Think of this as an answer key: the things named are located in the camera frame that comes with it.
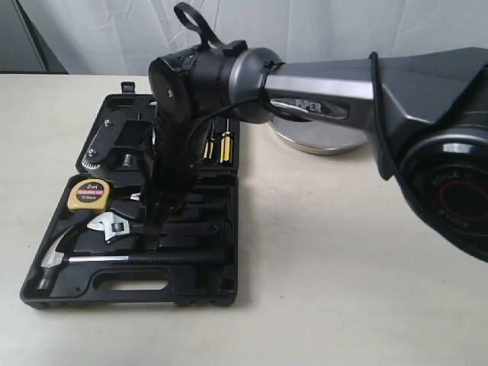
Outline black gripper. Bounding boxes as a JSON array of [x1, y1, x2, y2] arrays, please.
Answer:
[[143, 111, 204, 242]]

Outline black handled adjustable wrench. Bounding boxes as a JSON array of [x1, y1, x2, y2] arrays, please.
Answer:
[[86, 211, 220, 244]]

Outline black plastic tool case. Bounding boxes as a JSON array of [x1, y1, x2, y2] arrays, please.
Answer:
[[20, 82, 239, 310]]

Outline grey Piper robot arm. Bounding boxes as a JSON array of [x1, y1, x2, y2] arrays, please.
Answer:
[[149, 43, 487, 261]]

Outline small yellow black screwdriver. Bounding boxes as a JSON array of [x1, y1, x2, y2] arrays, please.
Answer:
[[204, 123, 214, 160]]

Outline large yellow black screwdriver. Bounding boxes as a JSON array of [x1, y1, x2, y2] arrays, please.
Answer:
[[220, 119, 233, 164]]

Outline yellow tape measure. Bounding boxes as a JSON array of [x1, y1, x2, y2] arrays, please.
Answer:
[[66, 178, 111, 213]]

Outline round stainless steel pan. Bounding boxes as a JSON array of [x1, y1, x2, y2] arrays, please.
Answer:
[[268, 117, 368, 156]]

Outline white backdrop curtain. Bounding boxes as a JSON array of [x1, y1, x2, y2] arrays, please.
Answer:
[[22, 0, 487, 75]]

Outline orange handled pliers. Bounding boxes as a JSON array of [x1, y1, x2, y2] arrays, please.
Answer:
[[130, 192, 141, 202]]

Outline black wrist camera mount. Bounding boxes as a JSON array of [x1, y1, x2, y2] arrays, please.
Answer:
[[82, 116, 152, 171]]

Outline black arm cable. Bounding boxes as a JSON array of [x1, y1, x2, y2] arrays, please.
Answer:
[[174, 2, 405, 191]]

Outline black handled claw hammer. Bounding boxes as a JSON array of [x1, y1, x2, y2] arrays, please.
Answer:
[[36, 226, 228, 293]]

